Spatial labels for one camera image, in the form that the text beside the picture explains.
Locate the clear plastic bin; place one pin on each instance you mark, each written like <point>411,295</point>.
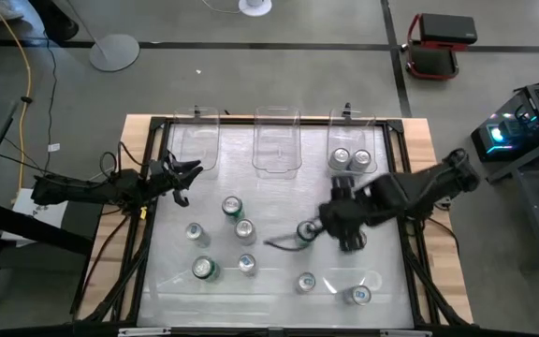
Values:
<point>351,131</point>
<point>194,140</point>
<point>276,140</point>

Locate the white paper sheet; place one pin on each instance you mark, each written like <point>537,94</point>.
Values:
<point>49,217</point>

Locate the black clamp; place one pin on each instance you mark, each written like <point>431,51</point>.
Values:
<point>197,111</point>
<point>347,108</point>

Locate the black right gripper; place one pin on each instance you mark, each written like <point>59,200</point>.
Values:
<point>344,224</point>

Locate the white round stand base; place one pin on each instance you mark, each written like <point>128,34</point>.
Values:
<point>254,7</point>

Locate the green Sprite can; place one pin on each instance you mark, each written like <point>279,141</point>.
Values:
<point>305,231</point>
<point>232,205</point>
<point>203,268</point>

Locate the person's shoe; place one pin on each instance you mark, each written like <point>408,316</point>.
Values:
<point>5,11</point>

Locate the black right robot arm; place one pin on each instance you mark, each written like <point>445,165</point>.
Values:
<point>419,187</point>

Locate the small white tag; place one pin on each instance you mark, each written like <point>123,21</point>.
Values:
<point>53,147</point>

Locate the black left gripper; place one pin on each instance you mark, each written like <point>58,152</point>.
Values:
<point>164,177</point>

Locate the black metal stand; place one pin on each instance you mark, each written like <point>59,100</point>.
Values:
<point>538,210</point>

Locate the grey round floor stand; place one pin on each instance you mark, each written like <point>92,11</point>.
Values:
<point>114,52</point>

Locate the small yellow tag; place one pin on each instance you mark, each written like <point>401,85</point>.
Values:
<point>143,213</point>

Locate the person's leg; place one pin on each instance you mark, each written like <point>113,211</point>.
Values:
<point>56,21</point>

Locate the black computer with coloured lights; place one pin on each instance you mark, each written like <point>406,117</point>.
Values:
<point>513,136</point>

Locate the silver metal bracket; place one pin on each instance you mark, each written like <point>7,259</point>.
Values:
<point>145,332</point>
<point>403,333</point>

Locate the blue silver Red Bull can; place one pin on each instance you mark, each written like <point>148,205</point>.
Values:
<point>247,263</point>
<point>306,282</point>
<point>194,231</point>
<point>359,295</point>

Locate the red black rolling stool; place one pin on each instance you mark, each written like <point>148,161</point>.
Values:
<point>433,61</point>

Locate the black side table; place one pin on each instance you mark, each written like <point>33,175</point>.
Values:
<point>26,227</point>

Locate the white blue Spindrift can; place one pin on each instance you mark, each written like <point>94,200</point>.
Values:
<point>339,158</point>
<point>361,159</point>
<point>244,228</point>

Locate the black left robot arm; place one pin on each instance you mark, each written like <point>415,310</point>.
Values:
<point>87,192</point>

